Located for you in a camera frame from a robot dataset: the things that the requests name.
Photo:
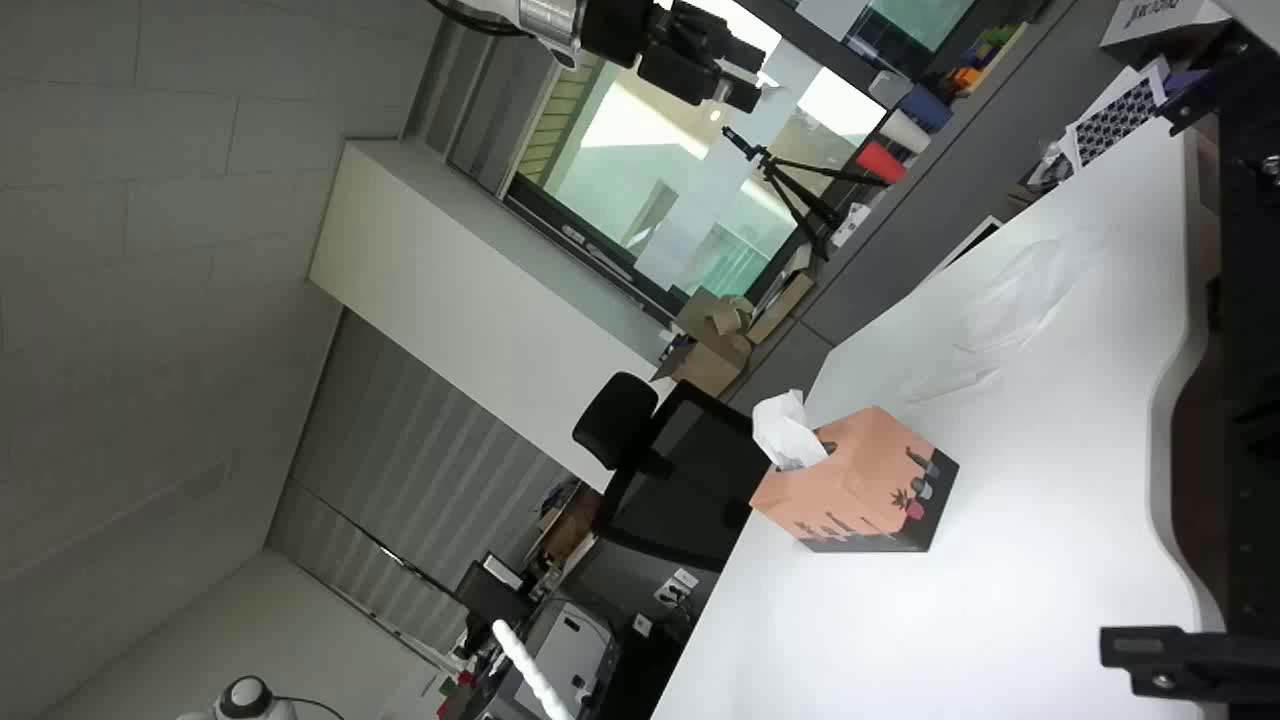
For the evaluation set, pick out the black camera tripod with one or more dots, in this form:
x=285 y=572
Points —
x=784 y=177

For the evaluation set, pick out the black white patterned box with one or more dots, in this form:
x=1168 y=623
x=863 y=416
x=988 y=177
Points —
x=1131 y=100

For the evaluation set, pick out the black computer monitor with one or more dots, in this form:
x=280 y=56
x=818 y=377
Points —
x=684 y=484

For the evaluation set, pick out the cardboard box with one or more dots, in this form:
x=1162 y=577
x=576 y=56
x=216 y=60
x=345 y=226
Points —
x=718 y=343

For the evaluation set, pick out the black office chair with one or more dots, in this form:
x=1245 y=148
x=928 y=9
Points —
x=618 y=416

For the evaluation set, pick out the white tissue sheet on table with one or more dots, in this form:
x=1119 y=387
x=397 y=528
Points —
x=966 y=321

